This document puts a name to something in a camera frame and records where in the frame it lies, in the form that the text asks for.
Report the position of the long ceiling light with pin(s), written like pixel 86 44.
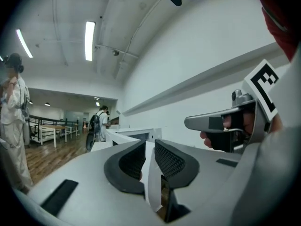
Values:
pixel 24 43
pixel 89 40

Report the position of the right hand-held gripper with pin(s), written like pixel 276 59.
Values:
pixel 261 86

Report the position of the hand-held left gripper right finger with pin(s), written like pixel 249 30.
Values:
pixel 185 171

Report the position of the person's red shirt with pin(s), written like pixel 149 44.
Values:
pixel 282 10

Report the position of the person's right hand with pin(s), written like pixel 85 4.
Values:
pixel 207 139

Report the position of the round ceiling lamp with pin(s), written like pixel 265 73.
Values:
pixel 47 104

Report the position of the person's right forearm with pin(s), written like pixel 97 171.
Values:
pixel 278 124

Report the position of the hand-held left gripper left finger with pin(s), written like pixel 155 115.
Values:
pixel 125 180

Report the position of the black office chair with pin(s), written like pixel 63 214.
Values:
pixel 89 141

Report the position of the black metal railing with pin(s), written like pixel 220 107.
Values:
pixel 47 121

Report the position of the ceiling conduit pipe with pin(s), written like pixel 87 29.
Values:
pixel 115 50

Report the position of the wooden top white table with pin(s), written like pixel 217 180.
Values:
pixel 53 127

